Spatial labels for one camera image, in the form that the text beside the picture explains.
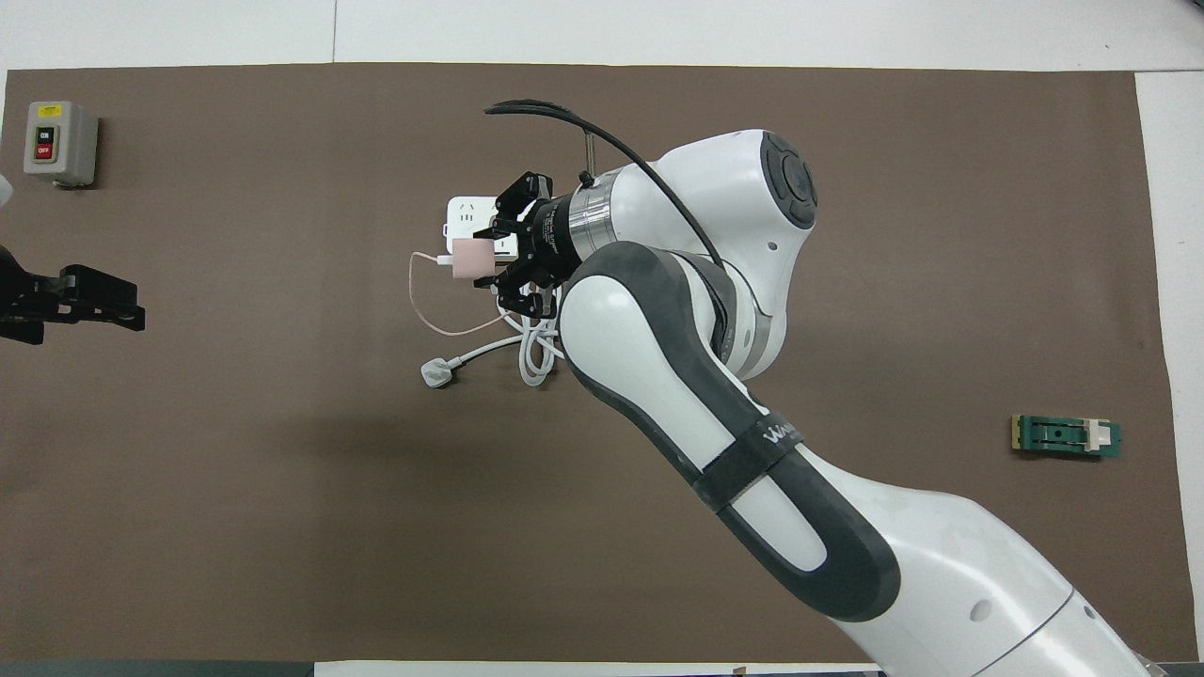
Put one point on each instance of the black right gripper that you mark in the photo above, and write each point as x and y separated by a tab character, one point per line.
546	240

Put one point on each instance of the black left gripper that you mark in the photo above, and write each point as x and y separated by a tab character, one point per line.
28	301

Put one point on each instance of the pink charger adapter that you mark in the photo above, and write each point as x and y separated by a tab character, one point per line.
472	259

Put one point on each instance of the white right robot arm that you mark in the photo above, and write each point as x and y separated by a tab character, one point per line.
658	376

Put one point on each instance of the white power strip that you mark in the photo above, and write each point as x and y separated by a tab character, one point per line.
466	216

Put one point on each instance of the brown table mat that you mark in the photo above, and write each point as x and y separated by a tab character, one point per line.
282	517

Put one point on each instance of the green fixture block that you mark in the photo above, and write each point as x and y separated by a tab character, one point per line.
1058	436

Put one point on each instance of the grey on-off switch box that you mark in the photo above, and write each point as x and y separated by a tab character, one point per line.
58	141

